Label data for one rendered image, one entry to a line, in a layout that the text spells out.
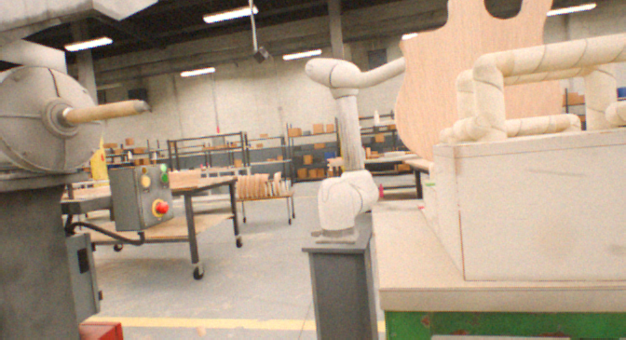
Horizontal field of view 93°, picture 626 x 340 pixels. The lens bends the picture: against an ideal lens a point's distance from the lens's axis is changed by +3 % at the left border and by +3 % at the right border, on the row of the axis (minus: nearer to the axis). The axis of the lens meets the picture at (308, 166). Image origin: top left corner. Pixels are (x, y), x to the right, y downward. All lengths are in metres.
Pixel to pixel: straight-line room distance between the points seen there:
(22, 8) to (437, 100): 0.84
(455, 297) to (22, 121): 0.87
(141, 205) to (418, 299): 0.85
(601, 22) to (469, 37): 13.54
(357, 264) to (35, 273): 1.02
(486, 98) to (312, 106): 11.50
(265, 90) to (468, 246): 12.18
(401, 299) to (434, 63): 0.55
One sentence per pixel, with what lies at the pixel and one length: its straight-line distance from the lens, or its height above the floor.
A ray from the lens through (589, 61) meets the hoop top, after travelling 0.48.
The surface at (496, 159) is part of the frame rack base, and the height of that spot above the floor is 1.08.
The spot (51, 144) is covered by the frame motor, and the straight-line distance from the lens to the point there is 0.90.
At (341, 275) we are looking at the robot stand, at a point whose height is 0.58.
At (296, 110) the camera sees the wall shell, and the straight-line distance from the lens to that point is 11.99.
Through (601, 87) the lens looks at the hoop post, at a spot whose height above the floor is 1.16.
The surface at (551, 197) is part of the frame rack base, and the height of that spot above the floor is 1.03.
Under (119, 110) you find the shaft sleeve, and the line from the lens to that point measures 0.79.
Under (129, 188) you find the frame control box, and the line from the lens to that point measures 1.06.
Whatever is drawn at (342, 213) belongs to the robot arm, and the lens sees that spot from 1.30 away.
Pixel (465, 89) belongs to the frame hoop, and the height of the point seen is 1.18.
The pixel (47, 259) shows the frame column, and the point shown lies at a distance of 1.09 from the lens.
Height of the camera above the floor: 1.11
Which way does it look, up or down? 3 degrees down
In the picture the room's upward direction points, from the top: 6 degrees counter-clockwise
